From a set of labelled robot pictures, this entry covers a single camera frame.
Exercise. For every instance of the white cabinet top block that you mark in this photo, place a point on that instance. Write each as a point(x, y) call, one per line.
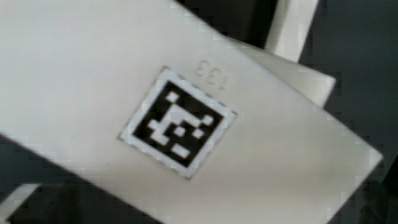
point(141, 103)

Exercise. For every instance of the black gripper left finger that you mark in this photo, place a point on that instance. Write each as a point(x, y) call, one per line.
point(35, 205)

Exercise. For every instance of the white cabinet body box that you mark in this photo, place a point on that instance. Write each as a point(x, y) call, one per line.
point(283, 50)

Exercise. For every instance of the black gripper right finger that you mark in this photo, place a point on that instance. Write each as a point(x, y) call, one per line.
point(379, 212)

